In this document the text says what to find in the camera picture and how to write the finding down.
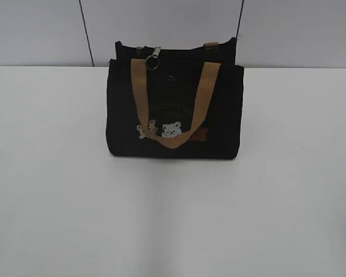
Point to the black canvas tote bag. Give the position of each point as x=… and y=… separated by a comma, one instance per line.
x=171, y=92

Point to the silver zipper pull with ring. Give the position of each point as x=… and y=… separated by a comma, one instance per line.
x=152, y=62

